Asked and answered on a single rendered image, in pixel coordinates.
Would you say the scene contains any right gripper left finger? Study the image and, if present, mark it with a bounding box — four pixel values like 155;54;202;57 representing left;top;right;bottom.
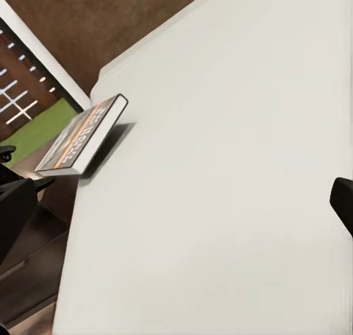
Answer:
0;177;38;266

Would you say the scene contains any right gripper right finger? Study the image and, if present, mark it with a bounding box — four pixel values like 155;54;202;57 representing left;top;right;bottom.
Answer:
329;177;353;236

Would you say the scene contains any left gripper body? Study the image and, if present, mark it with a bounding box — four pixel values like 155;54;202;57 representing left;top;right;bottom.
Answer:
0;163;19;186

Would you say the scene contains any hardback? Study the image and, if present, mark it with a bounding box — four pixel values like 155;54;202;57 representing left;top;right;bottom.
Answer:
35;94;129;178

